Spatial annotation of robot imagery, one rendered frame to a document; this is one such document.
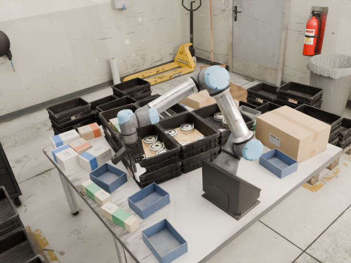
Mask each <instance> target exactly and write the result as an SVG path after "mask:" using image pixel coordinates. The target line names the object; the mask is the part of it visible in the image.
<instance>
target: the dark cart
mask: <svg viewBox="0 0 351 263"><path fill-rule="evenodd" d="M0 186H4V187H5V189H6V191H7V193H8V195H9V197H10V198H11V200H12V199H13V200H14V202H15V203H16V205H20V204H21V202H20V200H19V197H18V196H20V195H22V193H21V190H20V188H19V185H18V183H17V180H16V178H15V176H14V173H13V171H12V169H11V166H10V164H9V161H8V159H7V156H6V154H5V151H4V149H3V146H2V144H1V142H0Z"/></svg>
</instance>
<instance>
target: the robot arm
mask: <svg viewBox="0 0 351 263"><path fill-rule="evenodd" d="M229 79H230V78H229V74H228V72H227V70H226V69H225V68H223V67H221V66H211V67H205V68H202V69H201V70H199V71H198V72H196V73H195V74H194V75H192V76H191V77H189V78H188V80H187V81H186V82H184V83H182V84H181V85H179V86H177V87H175V88H174V89H172V90H170V91H169V92H167V93H165V94H164V95H162V96H160V97H159V98H157V99H155V100H153V101H152V102H150V103H148V104H147V105H145V106H143V107H140V108H138V109H137V110H136V111H135V113H133V112H132V110H122V111H119V113H118V114H117V117H118V124H119V127H120V131H121V135H122V139H123V142H124V146H123V147H122V148H121V149H120V150H119V151H118V152H117V153H116V154H115V155H114V156H113V157H112V158H111V162H112V163H113V164H114V165H117V164H118V163H119V162H120V161H121V160H122V159H123V158H124V157H125V156H126V155H127V157H128V161H129V164H130V167H131V168H133V171H134V175H135V178H136V180H137V181H138V182H140V181H139V176H140V175H142V174H143V173H145V172H146V169H145V168H142V167H140V165H139V163H136V162H141V161H142V162H143V161H146V156H145V158H144V155H145V151H144V148H143V144H142V140H141V138H140V137H138V136H137V131H136V128H139V127H143V126H147V125H151V124H155V123H158V122H159V114H160V113H161V112H163V111H165V110H166V109H168V108H170V107H171V106H173V105H175V104H176V103H178V102H180V101H182V100H183V99H185V98H187V97H188V96H190V95H192V94H193V93H199V92H200V91H203V90H207V91H208V93H209V95H210V97H212V98H215V100H216V102H217V104H218V106H219V108H220V110H221V113H222V115H223V117H224V119H225V121H226V123H227V125H228V127H229V129H230V131H231V134H230V136H229V139H228V140H227V142H226V144H225V146H224V148H223V150H222V152H221V153H220V154H219V155H218V156H217V158H216V159H214V160H213V162H212V163H213V164H215V165H217V166H218V167H220V168H222V169H224V170H226V171H228V172H229V173H231V174H233V175H236V173H237V170H238V165H239V161H240V160H241V158H244V159H245V160H249V161H254V160H257V159H258V158H259V157H260V156H261V155H262V152H263V145H262V143H261V142H260V141H259V140H257V139H256V137H255V135H254V133H253V131H250V130H248V128H247V126H246V124H245V122H244V119H243V117H242V115H241V113H240V111H239V109H238V107H237V105H236V103H235V101H234V99H233V97H232V95H231V93H230V88H231V85H230V83H229ZM135 163H136V164H135ZM136 168H137V169H136Z"/></svg>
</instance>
